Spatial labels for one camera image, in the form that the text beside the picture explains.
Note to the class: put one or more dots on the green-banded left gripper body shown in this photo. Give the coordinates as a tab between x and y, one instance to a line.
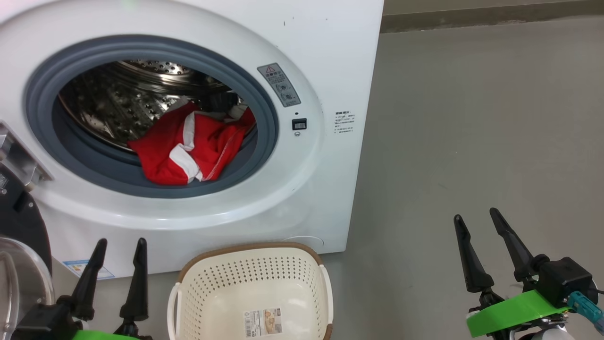
104	336

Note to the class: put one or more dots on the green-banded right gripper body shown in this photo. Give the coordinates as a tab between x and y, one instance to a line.
514	314

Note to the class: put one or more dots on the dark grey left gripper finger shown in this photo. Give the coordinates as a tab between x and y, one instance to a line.
138	288
89	283

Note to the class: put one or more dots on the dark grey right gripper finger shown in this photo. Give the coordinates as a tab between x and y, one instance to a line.
474	269
516	250

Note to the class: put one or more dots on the black round glass washer door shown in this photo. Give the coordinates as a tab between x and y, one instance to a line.
23	222

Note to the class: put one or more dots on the red and white garment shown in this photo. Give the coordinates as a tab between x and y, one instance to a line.
212	141

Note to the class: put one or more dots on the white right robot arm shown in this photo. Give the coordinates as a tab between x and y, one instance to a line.
547	334

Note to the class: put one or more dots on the cream perforated laundry basket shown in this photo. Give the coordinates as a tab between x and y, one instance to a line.
222	297

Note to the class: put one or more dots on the paper basket label sticker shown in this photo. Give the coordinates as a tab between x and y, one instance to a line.
262	323

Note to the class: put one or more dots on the metal door hinge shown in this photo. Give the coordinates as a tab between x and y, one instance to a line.
21	160

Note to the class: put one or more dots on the grey rubber door seal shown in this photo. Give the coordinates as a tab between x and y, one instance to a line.
35	108

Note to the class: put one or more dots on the black door latch slot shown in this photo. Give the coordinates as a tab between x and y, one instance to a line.
299	124

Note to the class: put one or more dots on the white washing machine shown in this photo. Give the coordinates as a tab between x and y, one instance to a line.
330	56

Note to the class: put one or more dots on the blue energy label sticker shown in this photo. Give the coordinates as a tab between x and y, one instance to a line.
80	269

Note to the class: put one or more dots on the steel perforated washer drum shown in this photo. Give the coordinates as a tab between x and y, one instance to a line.
104	104

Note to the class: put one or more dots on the small printed text label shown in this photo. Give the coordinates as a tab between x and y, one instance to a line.
344	122

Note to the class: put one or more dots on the grey warning sticker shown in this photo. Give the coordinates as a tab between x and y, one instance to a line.
279	85

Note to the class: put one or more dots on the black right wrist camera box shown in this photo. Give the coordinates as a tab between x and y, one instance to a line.
564	278

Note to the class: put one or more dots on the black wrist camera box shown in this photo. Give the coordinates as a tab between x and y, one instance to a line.
42	323
564	278

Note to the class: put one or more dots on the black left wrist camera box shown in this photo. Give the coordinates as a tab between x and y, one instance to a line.
42	323

